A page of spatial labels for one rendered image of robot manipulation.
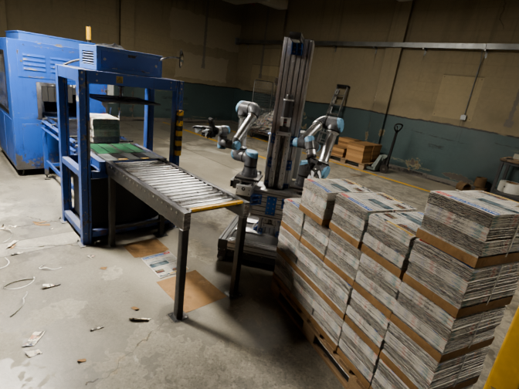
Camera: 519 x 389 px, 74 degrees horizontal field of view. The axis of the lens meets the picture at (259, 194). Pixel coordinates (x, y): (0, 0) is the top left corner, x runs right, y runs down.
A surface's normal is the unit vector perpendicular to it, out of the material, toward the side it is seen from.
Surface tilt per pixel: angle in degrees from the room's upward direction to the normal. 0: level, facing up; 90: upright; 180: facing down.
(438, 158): 90
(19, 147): 90
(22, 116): 90
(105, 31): 90
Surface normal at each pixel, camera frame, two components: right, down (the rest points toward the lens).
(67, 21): 0.67, 0.31
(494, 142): -0.73, 0.11
